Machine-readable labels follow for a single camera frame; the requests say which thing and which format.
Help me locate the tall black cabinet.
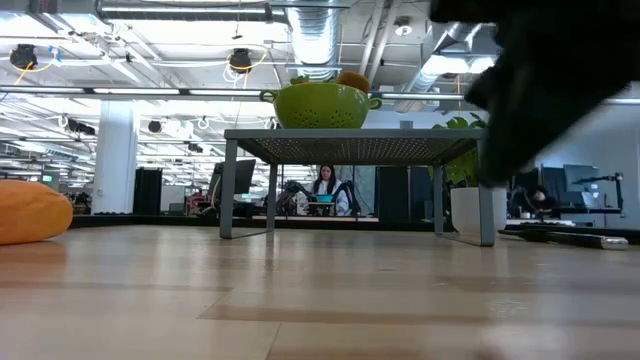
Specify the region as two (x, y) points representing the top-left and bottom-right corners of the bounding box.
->
(375, 165), (435, 225)

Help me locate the black hanging cable reel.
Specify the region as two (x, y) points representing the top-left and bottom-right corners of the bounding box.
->
(9, 43), (39, 71)
(228, 47), (255, 75)

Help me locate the black aluminium table frame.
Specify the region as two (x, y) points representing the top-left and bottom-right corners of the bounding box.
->
(69, 213), (640, 237)

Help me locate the grey perforated metal shelf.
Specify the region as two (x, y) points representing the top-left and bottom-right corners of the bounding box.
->
(218, 128), (498, 248)

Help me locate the background computer monitor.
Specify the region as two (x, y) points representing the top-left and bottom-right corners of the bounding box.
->
(542, 163), (600, 209)

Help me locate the black kitchen knife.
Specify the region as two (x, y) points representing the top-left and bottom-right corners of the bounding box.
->
(497, 228), (630, 251)

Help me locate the black background monitor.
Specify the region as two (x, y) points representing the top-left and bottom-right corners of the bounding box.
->
(213, 158), (258, 197)

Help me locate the person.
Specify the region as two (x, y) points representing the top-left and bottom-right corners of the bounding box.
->
(509, 184), (559, 219)
(298, 164), (352, 217)

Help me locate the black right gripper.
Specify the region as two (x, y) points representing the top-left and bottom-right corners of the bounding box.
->
(428, 0), (640, 189)

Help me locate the silver ventilation duct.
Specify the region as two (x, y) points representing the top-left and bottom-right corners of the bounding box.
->
(285, 0), (342, 81)
(394, 19), (501, 114)

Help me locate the green plant in white pot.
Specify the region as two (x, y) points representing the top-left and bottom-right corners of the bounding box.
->
(428, 112), (509, 236)

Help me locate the orange yellow mango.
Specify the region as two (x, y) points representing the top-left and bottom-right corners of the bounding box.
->
(0, 179), (75, 246)

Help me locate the green colander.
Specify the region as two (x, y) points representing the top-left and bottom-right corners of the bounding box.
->
(258, 82), (384, 130)

